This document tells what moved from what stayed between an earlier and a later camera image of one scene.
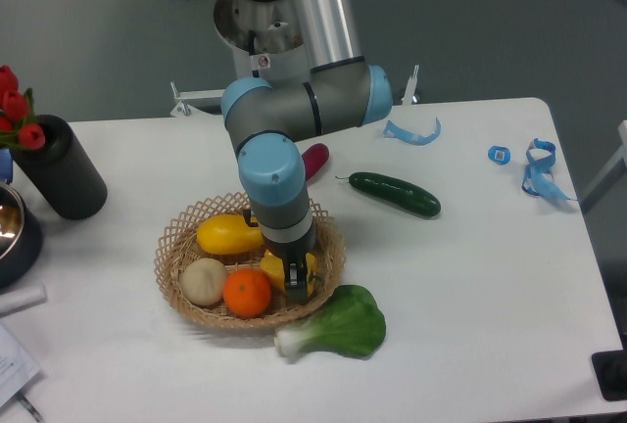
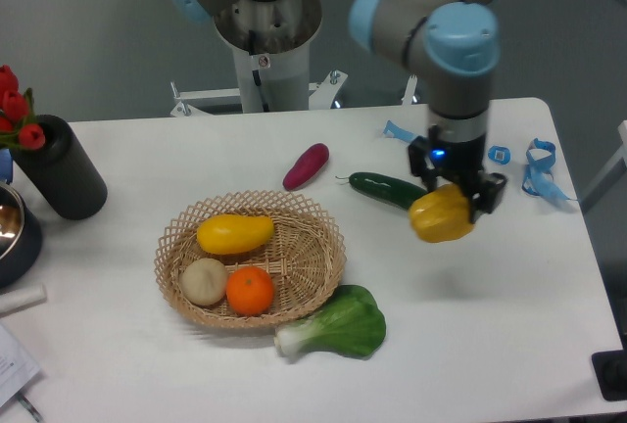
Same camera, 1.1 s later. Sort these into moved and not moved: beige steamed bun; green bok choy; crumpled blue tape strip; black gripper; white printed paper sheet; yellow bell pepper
Moved: black gripper; yellow bell pepper
Not moved: beige steamed bun; crumpled blue tape strip; white printed paper sheet; green bok choy
